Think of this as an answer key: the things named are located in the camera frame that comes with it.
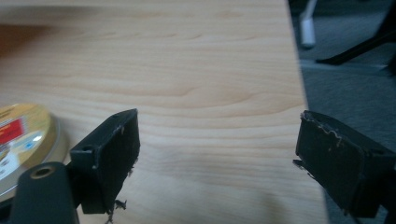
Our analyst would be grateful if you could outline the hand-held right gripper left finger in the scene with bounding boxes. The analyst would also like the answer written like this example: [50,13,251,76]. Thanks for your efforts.
[68,108,141,216]

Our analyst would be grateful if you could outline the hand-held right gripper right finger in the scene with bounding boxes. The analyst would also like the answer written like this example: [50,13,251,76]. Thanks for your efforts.
[292,109,396,218]

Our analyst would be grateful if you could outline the round gold tin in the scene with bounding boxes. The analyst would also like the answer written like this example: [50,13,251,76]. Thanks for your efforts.
[0,103,70,203]

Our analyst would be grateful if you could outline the black stand leg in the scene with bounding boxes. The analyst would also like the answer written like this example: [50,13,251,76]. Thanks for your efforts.
[315,0,396,76]

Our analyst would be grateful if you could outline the white plug with cable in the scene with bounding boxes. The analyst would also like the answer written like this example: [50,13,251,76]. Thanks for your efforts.
[298,0,319,49]

